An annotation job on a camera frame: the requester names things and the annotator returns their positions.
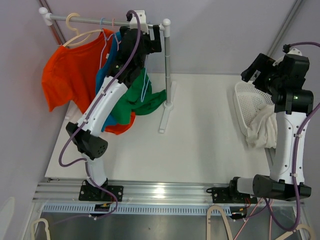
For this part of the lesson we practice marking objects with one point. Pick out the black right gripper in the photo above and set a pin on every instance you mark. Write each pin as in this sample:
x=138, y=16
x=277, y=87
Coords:
x=264, y=64

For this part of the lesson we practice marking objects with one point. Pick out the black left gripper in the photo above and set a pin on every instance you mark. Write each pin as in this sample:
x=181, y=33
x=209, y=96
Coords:
x=153, y=46

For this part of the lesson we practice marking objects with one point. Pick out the green t shirt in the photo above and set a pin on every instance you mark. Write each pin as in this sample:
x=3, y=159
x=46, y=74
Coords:
x=130, y=104

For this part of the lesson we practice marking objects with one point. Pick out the light blue wire hanger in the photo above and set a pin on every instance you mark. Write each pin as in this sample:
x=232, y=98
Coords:
x=146, y=81

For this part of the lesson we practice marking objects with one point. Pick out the white t shirt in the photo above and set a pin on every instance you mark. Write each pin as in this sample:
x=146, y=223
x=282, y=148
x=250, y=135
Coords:
x=262, y=132

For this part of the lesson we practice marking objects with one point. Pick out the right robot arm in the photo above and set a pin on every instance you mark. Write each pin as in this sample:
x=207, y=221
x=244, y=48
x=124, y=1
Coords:
x=293, y=108

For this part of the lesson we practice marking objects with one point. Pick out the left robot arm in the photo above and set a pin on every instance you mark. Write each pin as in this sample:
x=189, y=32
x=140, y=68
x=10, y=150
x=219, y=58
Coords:
x=125, y=66

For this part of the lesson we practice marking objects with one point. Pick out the cream plastic hanger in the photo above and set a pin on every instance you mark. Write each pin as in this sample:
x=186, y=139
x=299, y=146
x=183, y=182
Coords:
x=79, y=38

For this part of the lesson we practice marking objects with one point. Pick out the orange t shirt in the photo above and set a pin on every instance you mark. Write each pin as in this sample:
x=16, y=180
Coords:
x=73, y=74

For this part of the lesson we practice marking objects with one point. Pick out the cream hanger bottom right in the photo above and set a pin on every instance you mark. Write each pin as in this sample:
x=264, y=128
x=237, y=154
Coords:
x=310, y=231

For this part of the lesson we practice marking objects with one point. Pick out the cream hanger bottom middle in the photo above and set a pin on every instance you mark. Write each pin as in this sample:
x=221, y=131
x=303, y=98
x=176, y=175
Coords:
x=223, y=222

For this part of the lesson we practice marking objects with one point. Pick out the white perforated basket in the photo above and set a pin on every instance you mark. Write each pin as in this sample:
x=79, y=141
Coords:
x=247, y=102

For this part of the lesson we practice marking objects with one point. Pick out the white clothes rack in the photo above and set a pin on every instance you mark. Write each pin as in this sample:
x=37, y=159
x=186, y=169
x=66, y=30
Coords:
x=165, y=27

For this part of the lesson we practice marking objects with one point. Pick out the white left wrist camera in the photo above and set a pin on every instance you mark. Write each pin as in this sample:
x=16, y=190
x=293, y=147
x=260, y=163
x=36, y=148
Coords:
x=141, y=18

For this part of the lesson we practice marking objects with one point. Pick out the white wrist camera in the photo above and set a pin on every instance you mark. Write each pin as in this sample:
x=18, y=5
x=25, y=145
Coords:
x=292, y=51
x=141, y=18

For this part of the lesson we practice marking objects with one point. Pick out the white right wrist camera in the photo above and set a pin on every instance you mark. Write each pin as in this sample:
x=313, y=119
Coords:
x=292, y=51

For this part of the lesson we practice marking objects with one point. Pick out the blue wire hanger on rail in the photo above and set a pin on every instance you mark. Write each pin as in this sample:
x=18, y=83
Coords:
x=105, y=38

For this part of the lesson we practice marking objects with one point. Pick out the pink wire hanger below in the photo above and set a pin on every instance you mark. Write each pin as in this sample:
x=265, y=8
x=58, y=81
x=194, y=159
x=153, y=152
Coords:
x=245, y=221

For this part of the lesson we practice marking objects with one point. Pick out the aluminium mounting rail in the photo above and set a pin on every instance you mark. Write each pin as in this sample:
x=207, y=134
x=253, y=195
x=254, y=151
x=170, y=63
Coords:
x=145, y=198

